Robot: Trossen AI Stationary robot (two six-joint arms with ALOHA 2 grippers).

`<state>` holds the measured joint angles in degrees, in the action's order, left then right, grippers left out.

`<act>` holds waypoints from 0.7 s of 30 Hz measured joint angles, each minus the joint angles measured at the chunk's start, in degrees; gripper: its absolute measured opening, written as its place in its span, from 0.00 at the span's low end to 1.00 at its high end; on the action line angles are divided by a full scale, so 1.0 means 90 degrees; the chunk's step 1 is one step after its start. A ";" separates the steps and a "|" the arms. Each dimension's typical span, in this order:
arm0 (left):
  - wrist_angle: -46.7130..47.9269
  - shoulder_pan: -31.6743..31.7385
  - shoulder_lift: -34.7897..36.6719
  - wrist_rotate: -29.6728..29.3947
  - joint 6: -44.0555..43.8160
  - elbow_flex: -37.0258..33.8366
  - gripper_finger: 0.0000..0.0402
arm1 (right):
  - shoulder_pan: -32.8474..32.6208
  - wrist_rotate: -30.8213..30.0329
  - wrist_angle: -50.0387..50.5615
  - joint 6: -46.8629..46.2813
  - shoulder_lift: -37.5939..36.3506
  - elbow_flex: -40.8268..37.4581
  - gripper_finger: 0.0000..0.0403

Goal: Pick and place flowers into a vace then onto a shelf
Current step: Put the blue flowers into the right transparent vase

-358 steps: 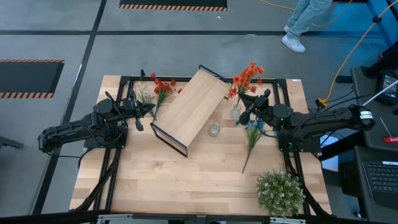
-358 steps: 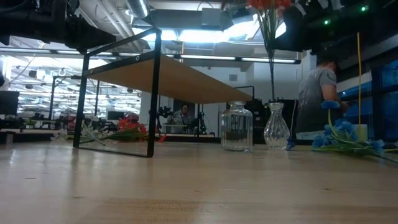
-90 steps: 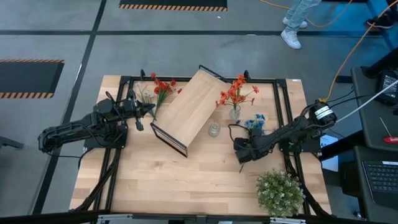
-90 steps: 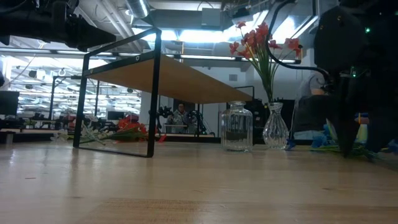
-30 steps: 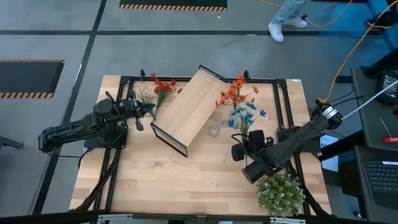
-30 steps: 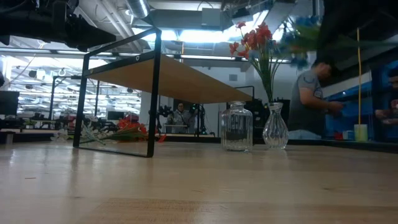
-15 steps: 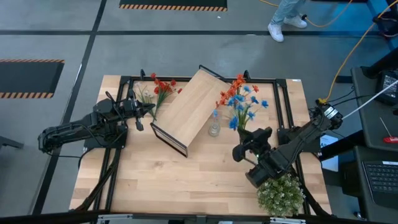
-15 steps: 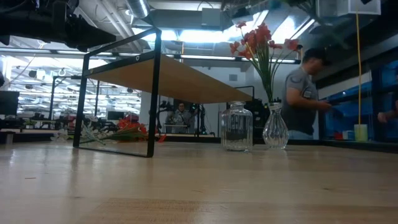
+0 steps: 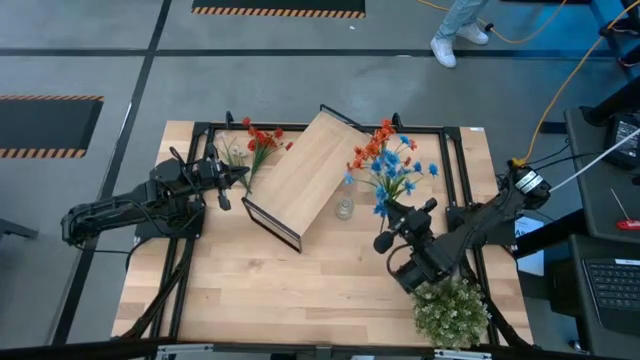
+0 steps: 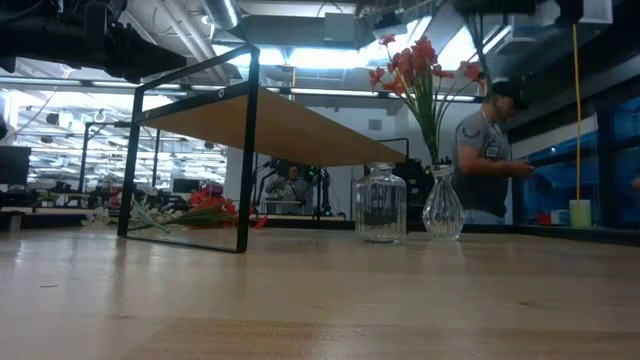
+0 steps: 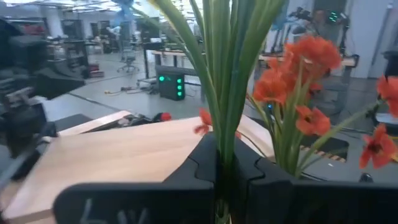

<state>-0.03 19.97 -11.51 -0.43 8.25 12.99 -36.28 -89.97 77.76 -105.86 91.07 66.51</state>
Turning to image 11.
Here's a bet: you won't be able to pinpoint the wooden shelf black metal frame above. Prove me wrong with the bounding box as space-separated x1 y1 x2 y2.
0 114 276 224

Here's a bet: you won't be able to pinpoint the black hazard-striped floor mat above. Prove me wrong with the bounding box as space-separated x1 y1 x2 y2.
298 136 351 163

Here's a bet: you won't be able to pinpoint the black box with green lights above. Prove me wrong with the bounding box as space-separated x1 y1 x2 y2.
155 65 187 101

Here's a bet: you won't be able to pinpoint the grey office chair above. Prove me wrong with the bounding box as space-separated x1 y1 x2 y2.
117 45 141 74

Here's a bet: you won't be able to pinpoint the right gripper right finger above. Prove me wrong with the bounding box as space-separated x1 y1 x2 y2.
231 136 398 224

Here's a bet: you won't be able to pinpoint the wooden desk black legs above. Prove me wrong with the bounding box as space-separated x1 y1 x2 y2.
150 49 206 80

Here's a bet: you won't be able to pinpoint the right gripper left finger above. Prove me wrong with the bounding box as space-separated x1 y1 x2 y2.
52 132 218 224

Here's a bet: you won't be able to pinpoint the blue artificial flower bunch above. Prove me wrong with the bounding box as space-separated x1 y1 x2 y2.
148 0 289 224

